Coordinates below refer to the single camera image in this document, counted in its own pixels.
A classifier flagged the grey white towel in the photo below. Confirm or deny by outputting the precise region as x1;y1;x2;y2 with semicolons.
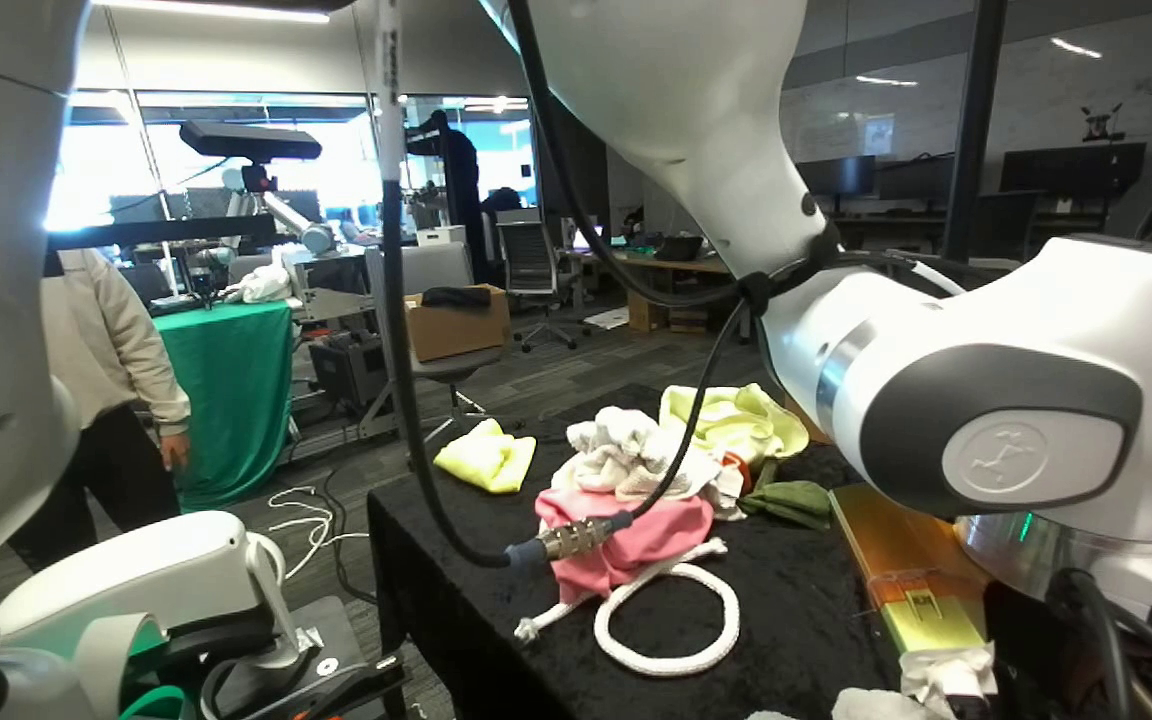
546;402;747;515

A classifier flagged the person in dark clothes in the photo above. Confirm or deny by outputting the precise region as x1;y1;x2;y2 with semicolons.
402;107;486;289

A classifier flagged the white fluffy towel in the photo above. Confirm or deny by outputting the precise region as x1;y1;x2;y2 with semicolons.
826;642;1004;720

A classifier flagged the grey office chair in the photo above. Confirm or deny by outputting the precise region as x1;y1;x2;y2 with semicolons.
491;209;586;353

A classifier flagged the yellow green cloth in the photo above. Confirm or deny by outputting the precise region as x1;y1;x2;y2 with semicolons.
431;416;541;497

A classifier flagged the pink cloth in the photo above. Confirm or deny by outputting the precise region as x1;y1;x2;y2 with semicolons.
533;488;714;611

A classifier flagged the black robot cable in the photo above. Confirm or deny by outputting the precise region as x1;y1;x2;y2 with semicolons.
374;0;847;577

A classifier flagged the black upright pole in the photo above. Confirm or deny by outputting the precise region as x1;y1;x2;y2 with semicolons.
939;0;1016;264

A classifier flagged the black computer monitor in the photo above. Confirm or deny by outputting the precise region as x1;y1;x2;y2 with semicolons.
877;149;959;214
996;140;1152;209

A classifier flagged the black camera on mount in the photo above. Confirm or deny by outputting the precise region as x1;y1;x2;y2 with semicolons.
175;121;326;196

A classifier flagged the black table cloth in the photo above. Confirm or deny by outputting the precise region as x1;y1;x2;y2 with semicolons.
362;397;1008;720

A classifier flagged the white rope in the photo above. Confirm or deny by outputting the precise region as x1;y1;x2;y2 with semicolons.
513;535;747;679

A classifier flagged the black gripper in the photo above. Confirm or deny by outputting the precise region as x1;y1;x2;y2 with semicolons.
986;562;1152;720

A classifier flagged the small plain cardboard box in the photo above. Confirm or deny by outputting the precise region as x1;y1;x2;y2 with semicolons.
398;281;515;366

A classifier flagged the green draped cloth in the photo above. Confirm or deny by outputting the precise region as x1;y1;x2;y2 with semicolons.
152;294;301;513

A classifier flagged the red radish plush toy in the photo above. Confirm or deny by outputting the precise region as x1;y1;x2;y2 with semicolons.
718;451;835;530

